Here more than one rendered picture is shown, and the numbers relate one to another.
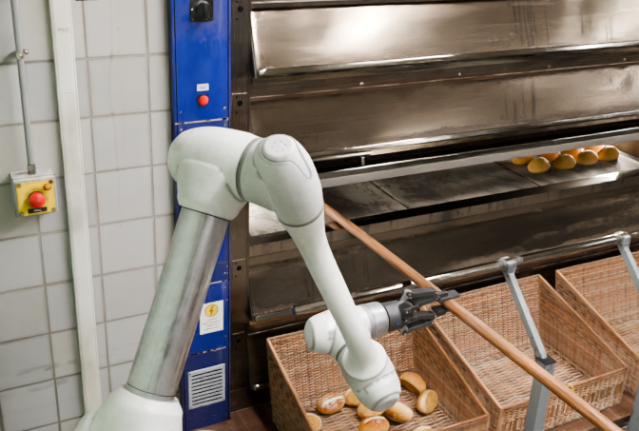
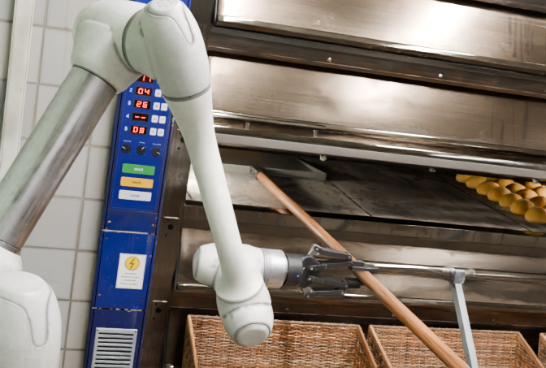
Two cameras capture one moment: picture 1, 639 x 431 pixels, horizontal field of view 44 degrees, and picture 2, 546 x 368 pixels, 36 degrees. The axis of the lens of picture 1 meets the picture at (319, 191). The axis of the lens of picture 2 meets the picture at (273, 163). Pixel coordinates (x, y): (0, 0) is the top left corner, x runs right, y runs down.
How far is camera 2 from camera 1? 0.64 m
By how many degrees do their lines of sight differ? 15
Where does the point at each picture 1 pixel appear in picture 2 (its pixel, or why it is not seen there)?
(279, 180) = (157, 35)
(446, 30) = (429, 24)
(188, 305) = (50, 157)
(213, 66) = not seen: hidden behind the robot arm
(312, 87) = (275, 50)
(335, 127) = (295, 98)
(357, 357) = (226, 272)
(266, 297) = not seen: hidden behind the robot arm
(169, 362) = (16, 207)
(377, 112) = (343, 95)
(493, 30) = (482, 36)
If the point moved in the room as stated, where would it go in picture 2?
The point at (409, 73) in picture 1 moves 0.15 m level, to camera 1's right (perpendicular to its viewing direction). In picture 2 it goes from (383, 61) to (434, 70)
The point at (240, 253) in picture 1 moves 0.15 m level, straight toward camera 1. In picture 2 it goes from (174, 210) to (161, 224)
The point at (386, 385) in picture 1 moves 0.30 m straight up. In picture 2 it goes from (253, 313) to (278, 171)
